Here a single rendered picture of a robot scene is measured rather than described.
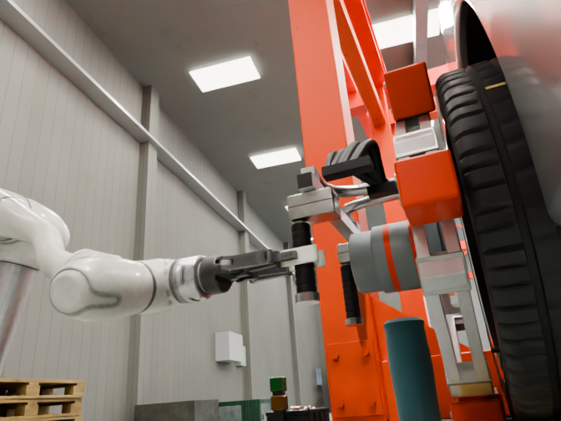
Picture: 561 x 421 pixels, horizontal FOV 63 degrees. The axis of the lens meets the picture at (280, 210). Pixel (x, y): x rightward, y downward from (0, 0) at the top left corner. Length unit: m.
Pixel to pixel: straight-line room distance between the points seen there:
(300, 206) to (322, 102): 0.92
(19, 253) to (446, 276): 1.09
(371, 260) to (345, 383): 0.57
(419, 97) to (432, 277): 0.35
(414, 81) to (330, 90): 0.88
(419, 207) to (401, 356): 0.47
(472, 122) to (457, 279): 0.22
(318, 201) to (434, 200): 0.28
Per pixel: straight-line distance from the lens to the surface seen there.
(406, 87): 0.88
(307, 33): 1.94
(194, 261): 0.91
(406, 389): 1.03
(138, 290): 0.85
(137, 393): 7.65
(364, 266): 0.92
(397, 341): 1.03
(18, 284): 1.41
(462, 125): 0.71
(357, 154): 0.84
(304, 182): 0.84
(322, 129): 1.66
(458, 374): 0.80
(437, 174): 0.63
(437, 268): 0.69
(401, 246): 0.91
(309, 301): 0.81
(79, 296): 0.79
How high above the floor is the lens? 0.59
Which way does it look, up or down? 23 degrees up
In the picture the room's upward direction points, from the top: 4 degrees counter-clockwise
